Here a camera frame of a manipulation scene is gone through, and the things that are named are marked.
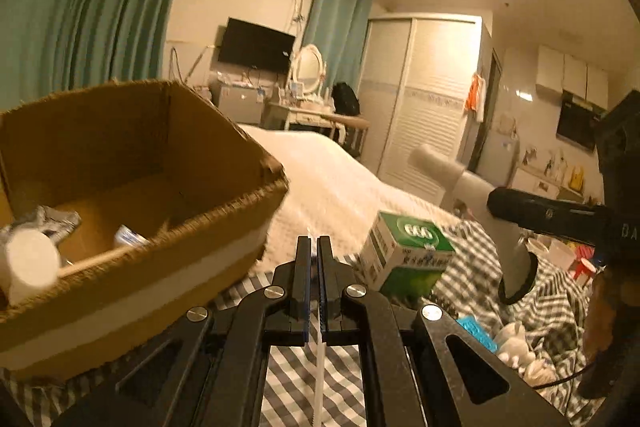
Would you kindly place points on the white tissue roll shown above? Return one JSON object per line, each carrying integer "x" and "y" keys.
{"x": 30, "y": 262}

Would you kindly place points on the grey checked blanket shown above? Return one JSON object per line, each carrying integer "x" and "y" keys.
{"x": 560, "y": 317}

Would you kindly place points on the red plastic stool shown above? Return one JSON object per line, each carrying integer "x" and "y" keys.
{"x": 585, "y": 268}

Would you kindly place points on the white louvred wardrobe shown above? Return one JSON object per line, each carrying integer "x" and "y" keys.
{"x": 430, "y": 97}

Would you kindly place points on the blue blister pack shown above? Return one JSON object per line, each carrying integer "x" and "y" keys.
{"x": 477, "y": 332}

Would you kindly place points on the narrow teal curtain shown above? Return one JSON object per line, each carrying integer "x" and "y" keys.
{"x": 340, "y": 22}

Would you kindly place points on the black backpack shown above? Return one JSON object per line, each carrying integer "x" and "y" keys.
{"x": 346, "y": 99}

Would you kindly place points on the wooden chair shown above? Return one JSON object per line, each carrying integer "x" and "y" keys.
{"x": 350, "y": 127}

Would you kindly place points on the orange hanging cloth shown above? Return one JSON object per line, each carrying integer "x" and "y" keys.
{"x": 475, "y": 92}

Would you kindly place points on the wide teal curtain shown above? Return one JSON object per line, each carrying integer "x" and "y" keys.
{"x": 100, "y": 7}

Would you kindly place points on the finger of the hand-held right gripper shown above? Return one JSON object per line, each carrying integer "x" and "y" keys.
{"x": 550, "y": 219}

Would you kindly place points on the green medicine box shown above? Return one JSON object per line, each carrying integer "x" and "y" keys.
{"x": 400, "y": 277}

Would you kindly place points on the small grey fridge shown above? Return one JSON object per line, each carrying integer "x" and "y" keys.
{"x": 235, "y": 102}

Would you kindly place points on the white plush toy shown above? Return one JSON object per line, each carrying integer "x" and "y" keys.
{"x": 520, "y": 352}

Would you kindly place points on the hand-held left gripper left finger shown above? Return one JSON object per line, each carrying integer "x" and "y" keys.
{"x": 301, "y": 287}

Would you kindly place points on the white and blue packet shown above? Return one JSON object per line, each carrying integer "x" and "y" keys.
{"x": 129, "y": 237}

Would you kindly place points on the white dressing table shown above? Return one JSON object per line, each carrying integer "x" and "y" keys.
{"x": 300, "y": 114}

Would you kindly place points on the white bedspread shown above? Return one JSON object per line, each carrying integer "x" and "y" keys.
{"x": 340, "y": 187}

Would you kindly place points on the brown cardboard box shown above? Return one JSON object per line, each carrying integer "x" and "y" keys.
{"x": 150, "y": 257}

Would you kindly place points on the white hair dryer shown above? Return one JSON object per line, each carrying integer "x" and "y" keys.
{"x": 470, "y": 184}

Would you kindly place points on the black range hood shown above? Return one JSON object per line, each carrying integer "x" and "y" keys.
{"x": 577, "y": 124}

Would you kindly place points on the person's right hand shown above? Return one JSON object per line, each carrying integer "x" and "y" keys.
{"x": 600, "y": 332}

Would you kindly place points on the white wall cabinets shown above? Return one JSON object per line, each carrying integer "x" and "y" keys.
{"x": 570, "y": 72}

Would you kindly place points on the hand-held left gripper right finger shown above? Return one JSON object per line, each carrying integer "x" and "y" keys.
{"x": 325, "y": 287}

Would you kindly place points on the black wall television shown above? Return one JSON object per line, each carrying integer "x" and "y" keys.
{"x": 255, "y": 44}

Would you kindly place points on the white plastic strip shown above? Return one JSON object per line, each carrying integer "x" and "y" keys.
{"x": 319, "y": 382}

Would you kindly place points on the yellow bottle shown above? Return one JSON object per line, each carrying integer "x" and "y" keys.
{"x": 577, "y": 179}

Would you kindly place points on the oval white vanity mirror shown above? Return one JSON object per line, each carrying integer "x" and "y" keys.
{"x": 306, "y": 69}

